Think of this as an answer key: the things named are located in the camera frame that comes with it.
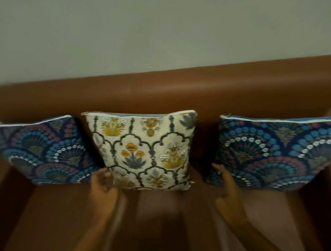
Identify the person's right hand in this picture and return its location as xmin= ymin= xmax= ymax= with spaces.
xmin=212 ymin=163 xmax=248 ymax=227

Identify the person's left hand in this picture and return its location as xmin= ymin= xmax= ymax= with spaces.
xmin=89 ymin=168 xmax=120 ymax=220

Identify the cream floral cushion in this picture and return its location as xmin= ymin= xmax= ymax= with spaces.
xmin=81 ymin=110 xmax=198 ymax=191

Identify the blue peacock pattern cushion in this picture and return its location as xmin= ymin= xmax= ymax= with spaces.
xmin=0 ymin=115 xmax=102 ymax=186
xmin=206 ymin=115 xmax=331 ymax=192

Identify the brown leather sofa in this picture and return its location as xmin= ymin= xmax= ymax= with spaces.
xmin=0 ymin=55 xmax=331 ymax=251

